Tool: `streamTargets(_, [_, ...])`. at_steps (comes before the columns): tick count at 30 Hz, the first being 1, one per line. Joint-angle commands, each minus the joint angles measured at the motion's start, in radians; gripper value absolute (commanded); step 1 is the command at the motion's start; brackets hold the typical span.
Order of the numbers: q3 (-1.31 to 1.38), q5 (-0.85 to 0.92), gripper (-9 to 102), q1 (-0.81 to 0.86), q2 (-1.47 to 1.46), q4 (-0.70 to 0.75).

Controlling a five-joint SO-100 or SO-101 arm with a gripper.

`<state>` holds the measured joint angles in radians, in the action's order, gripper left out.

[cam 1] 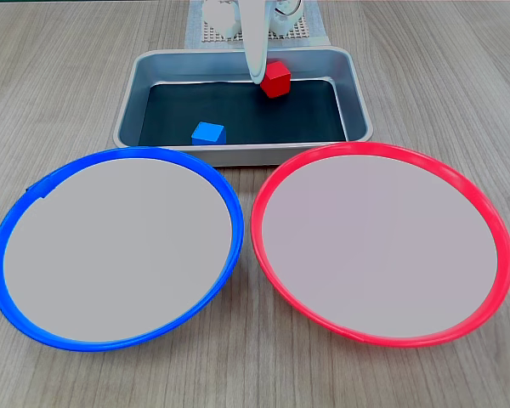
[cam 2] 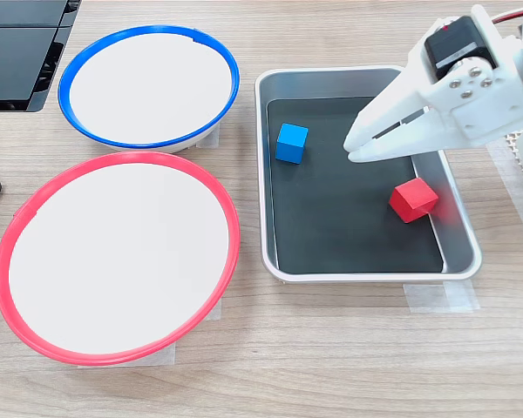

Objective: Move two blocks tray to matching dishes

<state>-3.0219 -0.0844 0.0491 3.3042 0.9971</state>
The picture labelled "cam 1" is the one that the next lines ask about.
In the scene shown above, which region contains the blue cube block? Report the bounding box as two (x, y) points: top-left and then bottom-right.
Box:
(190, 121), (227, 146)

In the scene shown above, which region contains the red rimmed round dish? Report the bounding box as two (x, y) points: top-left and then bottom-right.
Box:
(250, 141), (510, 349)

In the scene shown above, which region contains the beige mesh mat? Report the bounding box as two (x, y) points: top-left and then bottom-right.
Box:
(201, 8), (312, 43)

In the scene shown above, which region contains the red and white arm cable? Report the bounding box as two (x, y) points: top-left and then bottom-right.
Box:
(274, 0), (303, 19)

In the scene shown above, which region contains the metal rectangular tray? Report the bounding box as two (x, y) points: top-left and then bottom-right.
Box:
(112, 47), (374, 167)

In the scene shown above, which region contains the blue rimmed round dish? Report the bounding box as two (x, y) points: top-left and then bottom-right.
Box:
(0, 145), (245, 353)

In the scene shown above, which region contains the red cube block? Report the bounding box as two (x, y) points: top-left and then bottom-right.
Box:
(259, 59), (292, 99)

